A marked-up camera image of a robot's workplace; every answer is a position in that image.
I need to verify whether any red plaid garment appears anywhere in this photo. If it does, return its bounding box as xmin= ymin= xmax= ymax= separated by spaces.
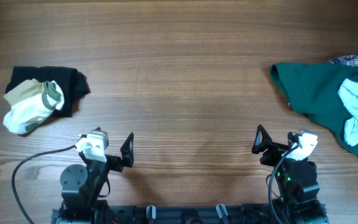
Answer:
xmin=329 ymin=55 xmax=358 ymax=67

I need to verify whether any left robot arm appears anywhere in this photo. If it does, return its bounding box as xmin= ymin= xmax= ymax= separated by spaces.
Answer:
xmin=51 ymin=128 xmax=134 ymax=224

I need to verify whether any dark green garment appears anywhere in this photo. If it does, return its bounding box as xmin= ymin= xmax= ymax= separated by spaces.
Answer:
xmin=270 ymin=63 xmax=358 ymax=156

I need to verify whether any white beige olive garment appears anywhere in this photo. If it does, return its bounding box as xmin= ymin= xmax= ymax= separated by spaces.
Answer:
xmin=3 ymin=78 xmax=65 ymax=135

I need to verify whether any black folded garment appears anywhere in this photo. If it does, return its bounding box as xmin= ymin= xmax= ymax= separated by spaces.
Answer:
xmin=5 ymin=66 xmax=90 ymax=118

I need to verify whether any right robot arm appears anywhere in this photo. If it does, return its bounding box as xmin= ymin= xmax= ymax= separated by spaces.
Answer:
xmin=252 ymin=124 xmax=329 ymax=224

